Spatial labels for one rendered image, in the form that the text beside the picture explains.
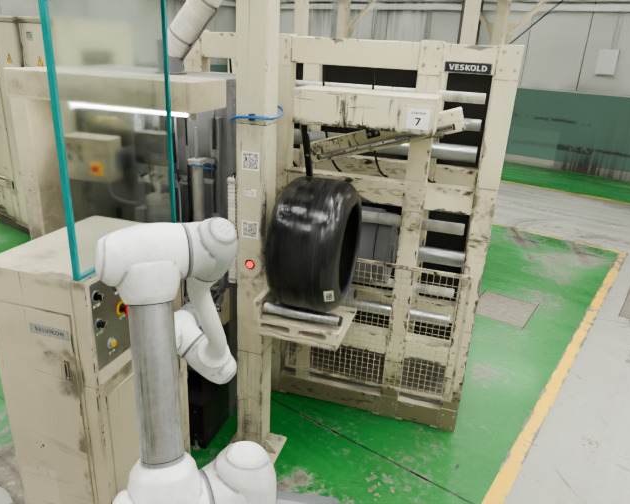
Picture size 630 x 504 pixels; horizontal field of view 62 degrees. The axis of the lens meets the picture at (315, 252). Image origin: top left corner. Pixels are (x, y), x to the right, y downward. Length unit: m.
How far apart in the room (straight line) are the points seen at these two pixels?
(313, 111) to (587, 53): 9.04
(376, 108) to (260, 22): 0.57
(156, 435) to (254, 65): 1.37
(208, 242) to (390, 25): 11.34
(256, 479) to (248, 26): 1.53
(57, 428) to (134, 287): 0.97
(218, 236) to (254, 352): 1.33
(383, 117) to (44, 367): 1.55
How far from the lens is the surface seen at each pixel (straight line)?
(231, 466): 1.38
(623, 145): 10.94
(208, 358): 1.71
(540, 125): 11.16
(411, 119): 2.24
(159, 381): 1.28
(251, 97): 2.13
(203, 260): 1.25
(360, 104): 2.27
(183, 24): 2.57
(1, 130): 6.07
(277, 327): 2.31
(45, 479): 2.31
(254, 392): 2.62
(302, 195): 2.06
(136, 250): 1.21
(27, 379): 2.06
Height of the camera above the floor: 1.95
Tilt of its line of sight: 21 degrees down
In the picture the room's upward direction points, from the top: 3 degrees clockwise
